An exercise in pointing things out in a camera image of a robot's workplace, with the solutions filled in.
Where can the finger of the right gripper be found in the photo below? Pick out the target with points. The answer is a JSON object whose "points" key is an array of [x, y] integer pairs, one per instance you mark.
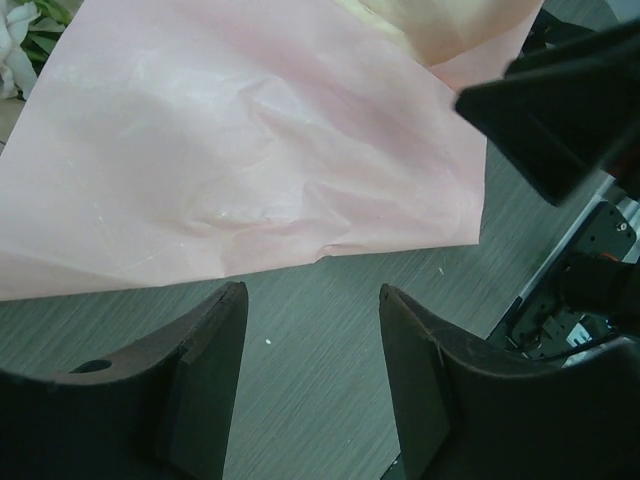
{"points": [[560, 114]]}

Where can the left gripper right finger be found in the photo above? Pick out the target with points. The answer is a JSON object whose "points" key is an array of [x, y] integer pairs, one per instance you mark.
{"points": [[465, 409]]}

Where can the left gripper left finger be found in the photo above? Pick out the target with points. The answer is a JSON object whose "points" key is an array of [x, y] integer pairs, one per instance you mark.
{"points": [[159, 408]]}

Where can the pink flower bouquet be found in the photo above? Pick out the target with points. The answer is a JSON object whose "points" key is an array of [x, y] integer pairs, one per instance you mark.
{"points": [[174, 141]]}

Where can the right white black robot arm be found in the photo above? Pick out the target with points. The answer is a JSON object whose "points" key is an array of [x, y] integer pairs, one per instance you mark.
{"points": [[588, 290]]}

